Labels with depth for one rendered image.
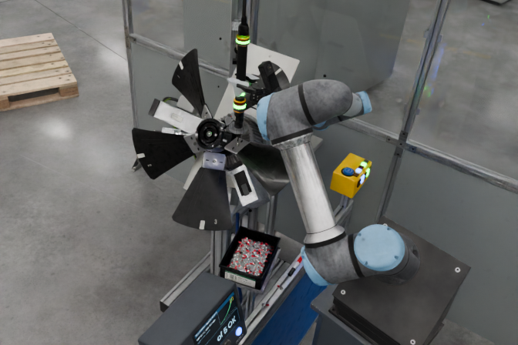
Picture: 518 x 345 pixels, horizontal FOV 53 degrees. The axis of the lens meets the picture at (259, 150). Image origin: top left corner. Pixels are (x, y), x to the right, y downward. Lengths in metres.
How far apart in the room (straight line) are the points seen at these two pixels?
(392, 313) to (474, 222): 1.10
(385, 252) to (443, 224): 1.30
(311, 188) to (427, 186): 1.23
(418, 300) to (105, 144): 2.90
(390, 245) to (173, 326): 0.57
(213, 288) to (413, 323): 0.56
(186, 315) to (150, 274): 1.72
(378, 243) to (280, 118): 0.40
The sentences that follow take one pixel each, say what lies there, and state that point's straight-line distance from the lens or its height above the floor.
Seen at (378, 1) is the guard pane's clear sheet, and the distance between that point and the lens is 2.27.
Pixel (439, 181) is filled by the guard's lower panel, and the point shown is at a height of 0.86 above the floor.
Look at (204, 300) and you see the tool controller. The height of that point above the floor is 1.25.
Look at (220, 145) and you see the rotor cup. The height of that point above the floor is 1.20.
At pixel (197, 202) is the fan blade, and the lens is 1.96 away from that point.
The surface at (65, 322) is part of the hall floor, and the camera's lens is 2.94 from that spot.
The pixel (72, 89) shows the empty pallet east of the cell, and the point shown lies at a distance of 4.56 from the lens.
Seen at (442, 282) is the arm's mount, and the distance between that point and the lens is 1.56.
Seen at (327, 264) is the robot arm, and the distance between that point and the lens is 1.40.
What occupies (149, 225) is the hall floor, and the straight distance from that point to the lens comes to 3.31.
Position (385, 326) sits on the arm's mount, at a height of 1.10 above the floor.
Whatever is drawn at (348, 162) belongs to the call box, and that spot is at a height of 1.07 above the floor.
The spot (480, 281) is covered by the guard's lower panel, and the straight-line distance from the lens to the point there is 2.80.
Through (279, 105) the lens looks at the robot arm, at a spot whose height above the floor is 1.63.
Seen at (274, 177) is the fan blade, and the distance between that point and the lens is 1.83.
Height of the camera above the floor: 2.34
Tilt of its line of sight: 37 degrees down
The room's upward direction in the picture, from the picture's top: 5 degrees clockwise
